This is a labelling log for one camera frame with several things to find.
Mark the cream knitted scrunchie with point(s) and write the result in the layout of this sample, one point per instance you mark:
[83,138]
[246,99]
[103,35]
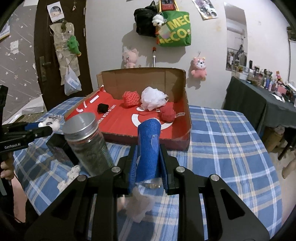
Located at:
[71,175]

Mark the black bag on wall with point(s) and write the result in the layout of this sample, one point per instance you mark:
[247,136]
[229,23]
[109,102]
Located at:
[143,19]

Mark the blue plaid tablecloth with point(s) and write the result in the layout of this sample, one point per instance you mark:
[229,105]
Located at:
[222,142]

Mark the dark green side table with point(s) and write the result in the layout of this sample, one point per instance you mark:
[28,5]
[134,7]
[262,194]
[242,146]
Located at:
[258,105]

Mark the white plush keychain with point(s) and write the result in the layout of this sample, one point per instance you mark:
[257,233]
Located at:
[158,20]

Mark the blue sponge cloth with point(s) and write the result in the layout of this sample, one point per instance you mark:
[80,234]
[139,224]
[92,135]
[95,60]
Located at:
[148,150]

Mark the coral foam net ball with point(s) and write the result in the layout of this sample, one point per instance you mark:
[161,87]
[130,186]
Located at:
[131,98]

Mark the cardboard box red lining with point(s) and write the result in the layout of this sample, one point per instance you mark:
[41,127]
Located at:
[119,124]

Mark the black knitted scrunchie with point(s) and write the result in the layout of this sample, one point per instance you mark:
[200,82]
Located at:
[102,108]

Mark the red card above tote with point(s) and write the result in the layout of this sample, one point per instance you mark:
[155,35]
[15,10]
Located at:
[167,5]

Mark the red plush miffy toy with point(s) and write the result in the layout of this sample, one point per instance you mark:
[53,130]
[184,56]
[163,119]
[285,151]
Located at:
[165,114]

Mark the green plush dinosaur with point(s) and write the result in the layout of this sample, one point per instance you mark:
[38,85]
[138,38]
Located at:
[73,45]

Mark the pink plush cat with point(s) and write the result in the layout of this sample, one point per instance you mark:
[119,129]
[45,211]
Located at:
[199,68]

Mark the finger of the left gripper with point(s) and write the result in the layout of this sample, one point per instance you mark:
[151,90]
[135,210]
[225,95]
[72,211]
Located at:
[34,125]
[30,134]

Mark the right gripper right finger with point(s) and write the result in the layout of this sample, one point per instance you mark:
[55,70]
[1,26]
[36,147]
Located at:
[208,205]

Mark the white mesh bath pouf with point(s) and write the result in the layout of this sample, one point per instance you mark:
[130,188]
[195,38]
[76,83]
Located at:
[152,98]

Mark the hanging door organizer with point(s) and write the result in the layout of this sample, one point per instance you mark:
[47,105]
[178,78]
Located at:
[64,56]

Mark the photo on door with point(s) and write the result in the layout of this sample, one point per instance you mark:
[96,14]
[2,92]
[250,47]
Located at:
[55,12]

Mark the dark wooden door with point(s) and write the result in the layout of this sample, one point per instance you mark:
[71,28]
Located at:
[52,91]

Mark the photo collage on wall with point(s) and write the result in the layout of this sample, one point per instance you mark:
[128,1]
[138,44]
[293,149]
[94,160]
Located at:
[206,9]

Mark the floral beauty cream tin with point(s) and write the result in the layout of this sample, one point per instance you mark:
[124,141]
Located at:
[61,149]

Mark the pale pink plush bear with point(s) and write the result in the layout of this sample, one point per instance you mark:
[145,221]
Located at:
[130,58]

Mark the person's left hand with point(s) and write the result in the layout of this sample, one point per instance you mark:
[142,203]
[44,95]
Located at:
[7,167]

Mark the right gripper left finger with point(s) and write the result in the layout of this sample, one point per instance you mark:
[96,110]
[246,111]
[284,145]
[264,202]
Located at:
[87,207]

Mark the white cloth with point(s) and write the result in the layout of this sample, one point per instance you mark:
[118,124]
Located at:
[136,205]

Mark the door handle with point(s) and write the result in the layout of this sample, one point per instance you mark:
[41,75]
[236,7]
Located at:
[43,66]

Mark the glass jar dark contents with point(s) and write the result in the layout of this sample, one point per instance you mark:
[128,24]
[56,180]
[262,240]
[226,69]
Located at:
[83,135]

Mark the green tote bag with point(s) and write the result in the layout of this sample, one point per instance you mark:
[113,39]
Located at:
[176,32]

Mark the clear plastic bag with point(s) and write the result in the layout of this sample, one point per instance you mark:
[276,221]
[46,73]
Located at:
[72,83]

